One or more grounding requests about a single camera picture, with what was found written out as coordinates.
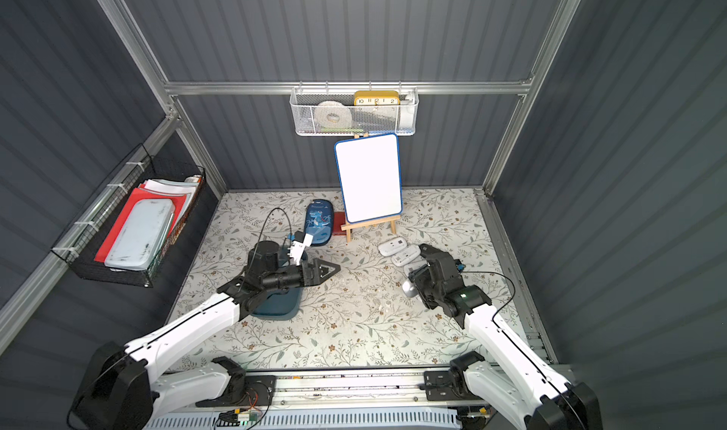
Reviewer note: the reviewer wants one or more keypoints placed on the white wire wall basket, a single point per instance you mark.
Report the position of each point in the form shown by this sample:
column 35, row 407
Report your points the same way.
column 367, row 120

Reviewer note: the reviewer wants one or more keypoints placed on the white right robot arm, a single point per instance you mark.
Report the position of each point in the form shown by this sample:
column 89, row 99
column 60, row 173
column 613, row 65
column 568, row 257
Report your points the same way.
column 527, row 392

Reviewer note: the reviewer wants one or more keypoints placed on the blue framed whiteboard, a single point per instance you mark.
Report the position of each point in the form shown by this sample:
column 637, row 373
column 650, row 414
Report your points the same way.
column 369, row 172

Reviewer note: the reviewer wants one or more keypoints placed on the white tape roll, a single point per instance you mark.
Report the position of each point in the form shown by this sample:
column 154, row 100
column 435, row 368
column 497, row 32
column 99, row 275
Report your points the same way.
column 333, row 115

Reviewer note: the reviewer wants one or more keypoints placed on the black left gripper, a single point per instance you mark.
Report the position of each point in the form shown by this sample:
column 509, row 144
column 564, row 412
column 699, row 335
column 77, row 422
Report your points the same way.
column 307, row 273

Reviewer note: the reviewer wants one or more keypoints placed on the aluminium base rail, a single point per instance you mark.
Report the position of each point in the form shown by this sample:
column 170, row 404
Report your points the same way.
column 360, row 398

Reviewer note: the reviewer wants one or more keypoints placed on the white grey computer mouse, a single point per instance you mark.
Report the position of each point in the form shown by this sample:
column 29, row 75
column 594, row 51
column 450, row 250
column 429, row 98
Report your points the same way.
column 414, row 266

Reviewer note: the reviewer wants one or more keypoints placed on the white papers stack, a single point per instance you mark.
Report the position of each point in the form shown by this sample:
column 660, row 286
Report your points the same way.
column 187, row 188

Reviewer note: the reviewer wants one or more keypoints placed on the wooden easel stand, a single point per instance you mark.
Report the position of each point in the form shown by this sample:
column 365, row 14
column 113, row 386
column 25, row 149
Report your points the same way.
column 391, row 221

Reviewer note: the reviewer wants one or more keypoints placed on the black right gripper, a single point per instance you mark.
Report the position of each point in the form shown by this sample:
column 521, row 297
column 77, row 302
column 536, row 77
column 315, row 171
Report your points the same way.
column 423, row 274

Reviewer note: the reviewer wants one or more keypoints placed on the black wire wall basket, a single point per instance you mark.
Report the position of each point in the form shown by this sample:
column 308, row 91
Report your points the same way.
column 78, row 247

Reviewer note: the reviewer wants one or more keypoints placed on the teal storage box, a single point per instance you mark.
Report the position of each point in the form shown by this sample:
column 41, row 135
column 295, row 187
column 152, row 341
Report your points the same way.
column 279, row 305

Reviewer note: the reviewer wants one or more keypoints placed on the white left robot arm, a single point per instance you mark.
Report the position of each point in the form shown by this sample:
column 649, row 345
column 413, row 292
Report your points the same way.
column 126, row 386

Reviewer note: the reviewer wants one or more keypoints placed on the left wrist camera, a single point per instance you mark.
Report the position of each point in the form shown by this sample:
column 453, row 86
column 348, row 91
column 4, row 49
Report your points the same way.
column 300, row 241

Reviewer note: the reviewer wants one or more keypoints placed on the white plastic tray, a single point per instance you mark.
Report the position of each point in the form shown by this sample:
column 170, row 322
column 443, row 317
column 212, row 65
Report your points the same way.
column 142, row 235

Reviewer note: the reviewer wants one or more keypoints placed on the red flat box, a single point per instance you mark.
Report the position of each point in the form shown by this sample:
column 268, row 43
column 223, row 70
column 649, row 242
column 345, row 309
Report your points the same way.
column 339, row 221

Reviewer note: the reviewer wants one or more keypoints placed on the yellow clock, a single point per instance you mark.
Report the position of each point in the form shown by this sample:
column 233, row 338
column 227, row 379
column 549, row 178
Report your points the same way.
column 377, row 97

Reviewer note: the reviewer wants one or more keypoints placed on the blue dinosaur pencil case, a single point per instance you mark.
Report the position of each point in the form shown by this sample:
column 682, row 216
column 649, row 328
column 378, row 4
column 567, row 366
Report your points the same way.
column 319, row 221

